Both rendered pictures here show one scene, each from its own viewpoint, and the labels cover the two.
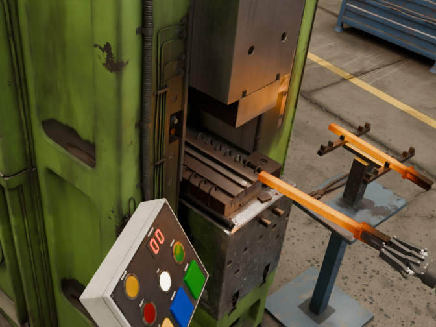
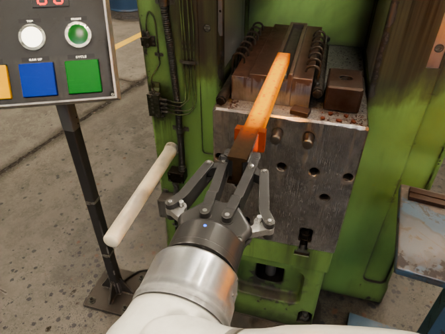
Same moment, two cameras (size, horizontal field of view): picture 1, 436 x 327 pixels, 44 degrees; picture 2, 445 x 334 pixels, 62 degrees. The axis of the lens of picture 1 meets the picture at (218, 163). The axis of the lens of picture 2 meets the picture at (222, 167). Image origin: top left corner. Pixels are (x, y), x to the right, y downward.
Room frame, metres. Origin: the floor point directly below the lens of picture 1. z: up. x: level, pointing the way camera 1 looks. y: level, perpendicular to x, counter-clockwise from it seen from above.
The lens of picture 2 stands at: (0.94, -0.85, 1.37)
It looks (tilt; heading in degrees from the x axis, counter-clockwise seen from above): 37 degrees down; 68
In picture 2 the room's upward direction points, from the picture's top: straight up
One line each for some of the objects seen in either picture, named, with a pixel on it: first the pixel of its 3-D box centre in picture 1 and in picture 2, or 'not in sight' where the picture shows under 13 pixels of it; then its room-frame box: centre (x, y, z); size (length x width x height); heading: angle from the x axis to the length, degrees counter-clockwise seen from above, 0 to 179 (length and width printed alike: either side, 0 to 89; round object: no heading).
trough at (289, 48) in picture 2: (203, 156); (291, 46); (1.53, 0.05, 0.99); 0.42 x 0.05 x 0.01; 53
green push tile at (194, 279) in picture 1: (193, 279); (83, 77); (0.95, 0.03, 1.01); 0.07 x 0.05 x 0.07; 168
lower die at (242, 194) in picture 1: (198, 167); (281, 57); (1.51, 0.07, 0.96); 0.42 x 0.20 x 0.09; 53
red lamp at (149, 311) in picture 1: (148, 313); not in sight; (0.77, 0.12, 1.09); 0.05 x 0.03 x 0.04; 143
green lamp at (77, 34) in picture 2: (178, 252); (77, 34); (0.96, 0.07, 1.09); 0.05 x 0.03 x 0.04; 143
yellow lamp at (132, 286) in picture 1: (131, 286); not in sight; (0.78, 0.16, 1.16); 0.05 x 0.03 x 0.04; 143
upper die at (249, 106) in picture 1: (205, 76); not in sight; (1.51, 0.07, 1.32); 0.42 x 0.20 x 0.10; 53
